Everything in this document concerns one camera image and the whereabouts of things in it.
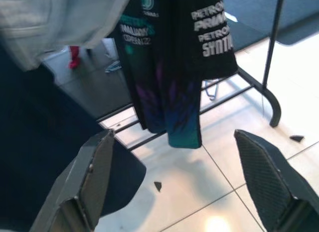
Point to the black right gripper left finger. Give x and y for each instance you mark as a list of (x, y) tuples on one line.
[(82, 192)]

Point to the black metal clothes rack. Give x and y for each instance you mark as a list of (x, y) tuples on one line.
[(273, 42)]

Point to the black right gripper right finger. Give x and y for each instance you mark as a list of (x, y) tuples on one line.
[(269, 182)]

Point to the black printed sports jersey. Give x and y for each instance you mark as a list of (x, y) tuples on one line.
[(174, 67)]

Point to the light grey garment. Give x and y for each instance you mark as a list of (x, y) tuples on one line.
[(49, 22)]

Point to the dark robot right leg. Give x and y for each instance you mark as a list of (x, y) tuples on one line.
[(37, 142)]

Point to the red garment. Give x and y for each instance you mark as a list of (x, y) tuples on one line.
[(74, 58)]

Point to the small black floor scrap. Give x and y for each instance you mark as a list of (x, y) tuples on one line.
[(296, 138), (157, 186)]

